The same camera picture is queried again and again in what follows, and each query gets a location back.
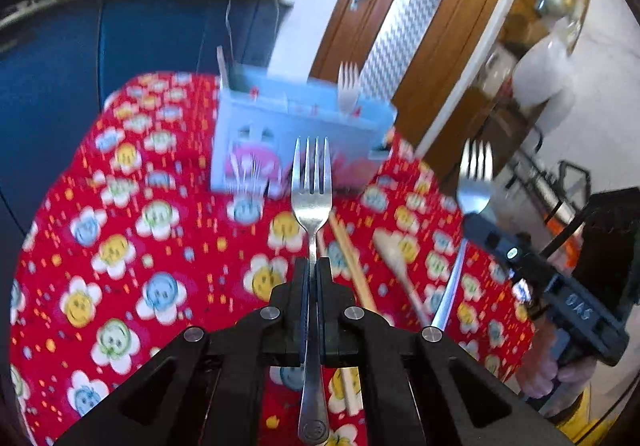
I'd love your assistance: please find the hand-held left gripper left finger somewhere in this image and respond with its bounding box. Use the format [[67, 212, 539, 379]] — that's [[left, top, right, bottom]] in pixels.
[[52, 256, 313, 446]]

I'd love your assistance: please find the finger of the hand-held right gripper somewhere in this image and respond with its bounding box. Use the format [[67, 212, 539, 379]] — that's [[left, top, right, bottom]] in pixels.
[[462, 213, 533, 277]]

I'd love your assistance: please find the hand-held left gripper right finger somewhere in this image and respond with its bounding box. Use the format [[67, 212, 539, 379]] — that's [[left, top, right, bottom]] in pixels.
[[317, 256, 571, 446]]

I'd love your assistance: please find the metal fork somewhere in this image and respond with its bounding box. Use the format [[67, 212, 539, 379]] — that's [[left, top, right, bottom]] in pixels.
[[429, 139, 496, 329], [291, 135, 333, 446]]

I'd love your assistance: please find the white spoon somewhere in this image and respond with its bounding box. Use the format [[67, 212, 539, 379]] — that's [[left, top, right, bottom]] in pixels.
[[372, 229, 433, 327]]

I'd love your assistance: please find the light blue utensil box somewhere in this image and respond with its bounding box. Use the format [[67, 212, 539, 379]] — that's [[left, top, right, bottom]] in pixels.
[[210, 64, 398, 199]]

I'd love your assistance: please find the person's right hand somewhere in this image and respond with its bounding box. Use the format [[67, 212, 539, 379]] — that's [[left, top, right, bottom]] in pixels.
[[515, 321, 601, 402]]

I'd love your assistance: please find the black metal rack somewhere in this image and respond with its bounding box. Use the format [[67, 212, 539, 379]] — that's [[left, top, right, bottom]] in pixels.
[[480, 126, 591, 227]]

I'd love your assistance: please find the red smiley flower tablecloth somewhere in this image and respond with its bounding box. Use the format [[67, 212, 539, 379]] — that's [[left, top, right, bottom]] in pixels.
[[10, 71, 538, 446]]

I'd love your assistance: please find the white plastic bag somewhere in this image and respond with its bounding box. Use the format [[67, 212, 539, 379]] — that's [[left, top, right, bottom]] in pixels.
[[512, 34, 576, 110]]

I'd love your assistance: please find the wooden shelf unit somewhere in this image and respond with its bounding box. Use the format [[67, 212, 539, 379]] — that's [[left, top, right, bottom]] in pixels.
[[500, 0, 596, 57]]

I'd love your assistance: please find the blue kitchen counter cabinet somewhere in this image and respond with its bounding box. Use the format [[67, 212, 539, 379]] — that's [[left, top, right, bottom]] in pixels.
[[0, 0, 293, 237]]

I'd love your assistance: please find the black cable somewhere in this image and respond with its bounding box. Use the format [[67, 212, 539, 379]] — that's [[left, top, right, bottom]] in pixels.
[[545, 213, 593, 258]]

